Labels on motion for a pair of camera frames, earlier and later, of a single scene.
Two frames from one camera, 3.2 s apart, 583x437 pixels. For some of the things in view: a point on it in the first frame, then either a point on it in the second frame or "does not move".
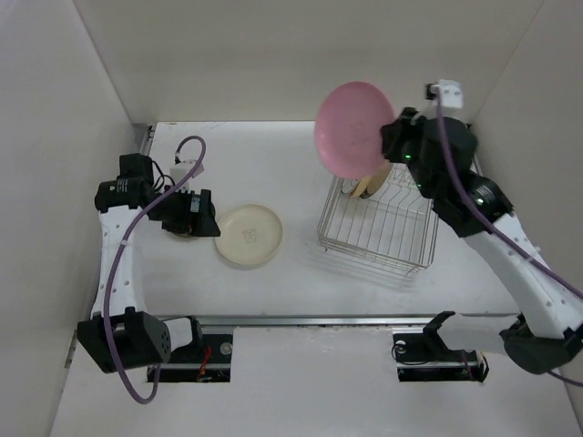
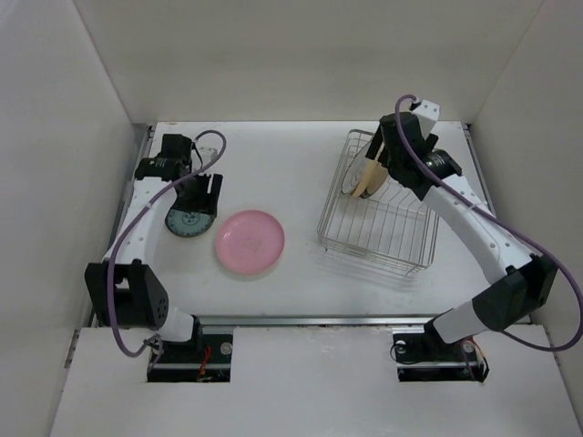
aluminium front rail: x=342 y=320 does not move
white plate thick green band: x=375 y=181 does not move
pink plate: x=348 y=128 to x=250 y=242
